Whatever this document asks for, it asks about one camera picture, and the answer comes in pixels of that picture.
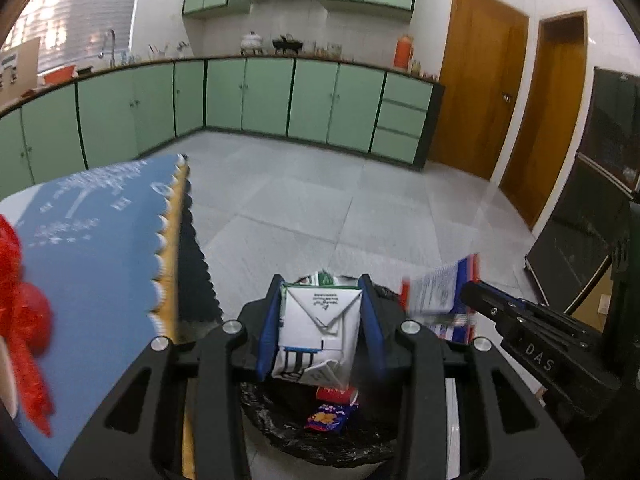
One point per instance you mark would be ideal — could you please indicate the red basin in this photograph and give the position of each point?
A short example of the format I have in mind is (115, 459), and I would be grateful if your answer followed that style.
(59, 76)

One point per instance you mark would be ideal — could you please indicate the blue white paper packet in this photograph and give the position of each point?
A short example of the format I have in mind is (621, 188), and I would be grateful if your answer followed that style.
(435, 285)

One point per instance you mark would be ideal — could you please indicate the bin with black bag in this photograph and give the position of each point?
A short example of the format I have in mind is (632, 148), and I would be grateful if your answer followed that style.
(280, 435)

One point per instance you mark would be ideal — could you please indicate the small cardboard box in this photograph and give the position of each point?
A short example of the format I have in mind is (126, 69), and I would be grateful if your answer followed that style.
(595, 297)

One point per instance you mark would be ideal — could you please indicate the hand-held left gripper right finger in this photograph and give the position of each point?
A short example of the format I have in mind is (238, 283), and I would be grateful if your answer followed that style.
(372, 332)

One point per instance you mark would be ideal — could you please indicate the orange thermos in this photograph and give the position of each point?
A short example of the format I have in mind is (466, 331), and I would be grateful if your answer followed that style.
(403, 52)

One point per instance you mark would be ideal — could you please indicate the red mesh ribbon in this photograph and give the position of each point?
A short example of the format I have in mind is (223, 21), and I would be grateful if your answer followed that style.
(25, 310)

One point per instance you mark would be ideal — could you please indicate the black wok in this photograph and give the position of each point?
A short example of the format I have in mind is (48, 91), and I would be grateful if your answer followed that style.
(287, 46)

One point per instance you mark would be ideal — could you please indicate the black glass cabinet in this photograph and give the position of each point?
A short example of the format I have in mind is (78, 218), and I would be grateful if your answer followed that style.
(595, 160)

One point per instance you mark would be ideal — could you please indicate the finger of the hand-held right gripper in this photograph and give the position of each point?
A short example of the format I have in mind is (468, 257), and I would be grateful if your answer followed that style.
(492, 305)

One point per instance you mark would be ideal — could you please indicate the large cardboard box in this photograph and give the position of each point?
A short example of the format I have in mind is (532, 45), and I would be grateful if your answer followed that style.
(20, 70)

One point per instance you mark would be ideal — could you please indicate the window blinds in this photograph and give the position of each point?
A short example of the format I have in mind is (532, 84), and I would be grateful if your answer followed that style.
(85, 5)

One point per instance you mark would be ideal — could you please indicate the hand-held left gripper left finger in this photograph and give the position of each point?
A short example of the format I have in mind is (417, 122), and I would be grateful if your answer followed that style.
(267, 332)

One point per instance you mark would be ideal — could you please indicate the blue printed tablecloth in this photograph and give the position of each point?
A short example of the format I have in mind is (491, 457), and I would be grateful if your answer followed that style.
(100, 240)

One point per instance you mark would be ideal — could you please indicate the white cooking pot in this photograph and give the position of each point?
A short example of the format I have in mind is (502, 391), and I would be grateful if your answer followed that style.
(251, 42)

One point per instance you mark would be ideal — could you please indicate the purple snack packet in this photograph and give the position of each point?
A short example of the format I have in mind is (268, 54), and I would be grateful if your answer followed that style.
(330, 417)

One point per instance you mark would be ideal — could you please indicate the plain wooden door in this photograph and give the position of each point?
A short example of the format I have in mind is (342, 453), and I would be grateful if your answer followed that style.
(550, 125)

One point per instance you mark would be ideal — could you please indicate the glass jar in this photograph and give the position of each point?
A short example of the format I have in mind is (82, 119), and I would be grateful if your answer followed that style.
(416, 67)

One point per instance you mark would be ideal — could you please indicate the metal faucet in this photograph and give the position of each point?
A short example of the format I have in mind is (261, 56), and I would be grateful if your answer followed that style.
(111, 45)

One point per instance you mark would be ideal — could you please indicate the white milk carton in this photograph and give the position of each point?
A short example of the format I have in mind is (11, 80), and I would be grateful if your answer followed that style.
(315, 330)

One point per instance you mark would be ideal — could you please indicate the green base cabinets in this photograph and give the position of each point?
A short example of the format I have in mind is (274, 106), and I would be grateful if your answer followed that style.
(310, 100)

